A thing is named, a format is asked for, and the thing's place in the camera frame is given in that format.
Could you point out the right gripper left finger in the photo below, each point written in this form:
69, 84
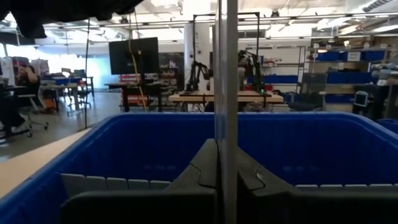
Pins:
202, 174

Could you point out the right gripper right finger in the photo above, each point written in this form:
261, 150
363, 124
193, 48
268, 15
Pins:
255, 180

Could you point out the large blue plastic bin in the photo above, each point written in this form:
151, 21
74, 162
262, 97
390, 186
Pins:
140, 143

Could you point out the long grey slotted divider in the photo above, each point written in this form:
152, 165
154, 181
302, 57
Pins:
109, 183

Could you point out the short grey slotted divider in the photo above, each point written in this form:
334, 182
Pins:
228, 77

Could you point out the wooden robot station table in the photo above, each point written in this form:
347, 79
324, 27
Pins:
192, 97

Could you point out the dark mesh office chair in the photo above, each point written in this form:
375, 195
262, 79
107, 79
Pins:
308, 90

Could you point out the white column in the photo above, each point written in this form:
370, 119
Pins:
199, 46

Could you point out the black monitor on stand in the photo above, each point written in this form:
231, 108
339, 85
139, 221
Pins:
133, 56

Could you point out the shelf with blue bins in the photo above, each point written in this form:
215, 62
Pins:
345, 68

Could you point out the cluttered room desk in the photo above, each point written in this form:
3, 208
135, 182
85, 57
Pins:
66, 87

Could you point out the grey office chair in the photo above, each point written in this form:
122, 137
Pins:
31, 115

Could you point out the person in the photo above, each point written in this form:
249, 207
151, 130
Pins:
21, 93

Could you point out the black station frame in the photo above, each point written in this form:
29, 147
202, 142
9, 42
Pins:
257, 46

